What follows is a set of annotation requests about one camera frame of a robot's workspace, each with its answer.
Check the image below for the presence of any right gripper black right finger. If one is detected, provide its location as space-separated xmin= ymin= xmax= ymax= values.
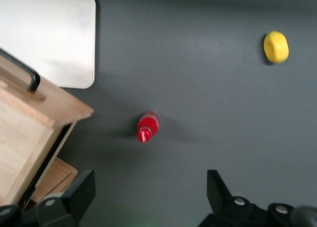
xmin=207 ymin=170 xmax=269 ymax=227

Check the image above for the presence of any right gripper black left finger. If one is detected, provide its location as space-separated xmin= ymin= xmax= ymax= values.
xmin=36 ymin=170 xmax=96 ymax=227

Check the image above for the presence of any black metal drawer handle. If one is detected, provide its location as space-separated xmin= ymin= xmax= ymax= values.
xmin=0 ymin=48 xmax=41 ymax=92

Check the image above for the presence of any wooden drawer cabinet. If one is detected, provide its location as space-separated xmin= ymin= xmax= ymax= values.
xmin=18 ymin=122 xmax=79 ymax=210

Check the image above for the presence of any red cola bottle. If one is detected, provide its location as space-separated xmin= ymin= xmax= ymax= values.
xmin=137 ymin=110 xmax=161 ymax=144

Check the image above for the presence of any cream plastic tray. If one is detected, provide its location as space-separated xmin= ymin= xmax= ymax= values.
xmin=0 ymin=0 xmax=97 ymax=90

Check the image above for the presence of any yellow lemon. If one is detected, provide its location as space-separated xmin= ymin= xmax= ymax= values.
xmin=263 ymin=30 xmax=290 ymax=64

